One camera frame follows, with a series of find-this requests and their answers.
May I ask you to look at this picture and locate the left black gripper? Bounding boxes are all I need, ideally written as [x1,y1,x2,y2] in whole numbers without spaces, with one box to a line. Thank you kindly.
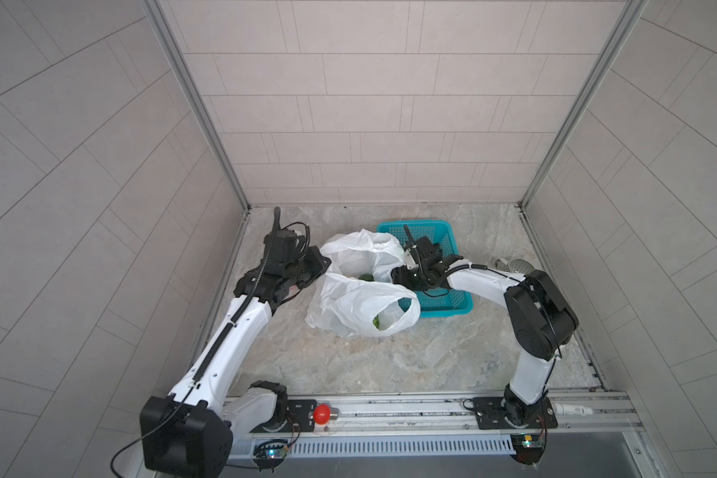
[279,246,332,289]

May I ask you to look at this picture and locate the white plastic bag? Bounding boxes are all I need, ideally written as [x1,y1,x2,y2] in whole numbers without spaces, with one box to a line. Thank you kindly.
[306,229,420,338]

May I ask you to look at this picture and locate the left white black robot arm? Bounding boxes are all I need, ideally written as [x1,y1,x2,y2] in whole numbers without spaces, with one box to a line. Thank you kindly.
[139,225,331,477]

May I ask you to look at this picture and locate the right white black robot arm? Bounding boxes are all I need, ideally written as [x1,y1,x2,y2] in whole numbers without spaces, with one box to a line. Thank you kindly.
[390,225,579,428]

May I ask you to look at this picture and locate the teal plastic basket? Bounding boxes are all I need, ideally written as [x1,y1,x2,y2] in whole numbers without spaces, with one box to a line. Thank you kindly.
[376,219,473,319]

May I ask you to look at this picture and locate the red emergency stop button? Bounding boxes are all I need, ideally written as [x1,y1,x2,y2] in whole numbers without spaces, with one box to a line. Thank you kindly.
[313,404,340,426]

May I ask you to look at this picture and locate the white vent grille strip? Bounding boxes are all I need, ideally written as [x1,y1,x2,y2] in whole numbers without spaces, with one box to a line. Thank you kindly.
[285,435,516,459]

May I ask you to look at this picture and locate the left green circuit board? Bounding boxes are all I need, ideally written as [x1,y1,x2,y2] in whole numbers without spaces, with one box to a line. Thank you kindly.
[252,439,291,472]

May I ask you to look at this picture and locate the green circuit board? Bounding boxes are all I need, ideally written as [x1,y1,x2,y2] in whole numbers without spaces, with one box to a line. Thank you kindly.
[510,434,546,467]
[252,439,291,472]

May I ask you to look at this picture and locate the right green circuit board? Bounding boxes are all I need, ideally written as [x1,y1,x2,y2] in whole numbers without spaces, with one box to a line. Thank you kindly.
[510,434,546,467]

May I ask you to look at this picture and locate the left black corrugated cable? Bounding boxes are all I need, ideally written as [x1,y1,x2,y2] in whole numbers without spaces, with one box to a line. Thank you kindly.
[190,206,283,384]

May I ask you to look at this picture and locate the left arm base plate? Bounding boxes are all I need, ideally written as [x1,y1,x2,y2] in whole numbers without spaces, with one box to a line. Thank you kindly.
[252,400,317,433]

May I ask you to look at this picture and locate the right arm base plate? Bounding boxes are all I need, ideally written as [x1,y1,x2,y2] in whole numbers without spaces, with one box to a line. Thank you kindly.
[470,396,559,432]

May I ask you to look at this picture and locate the aluminium mounting rail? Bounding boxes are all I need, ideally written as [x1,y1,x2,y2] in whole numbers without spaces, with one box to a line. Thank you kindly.
[289,388,643,437]

